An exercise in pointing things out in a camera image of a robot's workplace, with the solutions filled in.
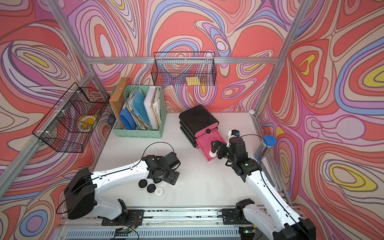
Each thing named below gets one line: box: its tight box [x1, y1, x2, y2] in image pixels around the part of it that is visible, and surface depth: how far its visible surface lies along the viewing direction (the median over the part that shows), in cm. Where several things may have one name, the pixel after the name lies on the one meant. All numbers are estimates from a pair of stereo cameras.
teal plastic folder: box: [129, 88, 150, 125], surface depth 95 cm
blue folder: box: [120, 106, 137, 130], surface depth 95 cm
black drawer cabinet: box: [179, 104, 219, 148], surface depth 97 cm
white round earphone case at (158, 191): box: [154, 186, 164, 197], surface depth 82 cm
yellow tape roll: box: [77, 115, 98, 132], surface depth 80 cm
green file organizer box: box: [112, 85, 168, 139], surface depth 98 cm
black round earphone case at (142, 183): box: [138, 179, 148, 188], surface depth 84 cm
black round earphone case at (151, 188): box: [146, 183, 156, 193], surface depth 84 cm
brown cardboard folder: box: [109, 77, 128, 130], surface depth 87 cm
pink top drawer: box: [195, 122, 219, 138], surface depth 91 cm
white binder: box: [143, 86, 160, 130], surface depth 95 cm
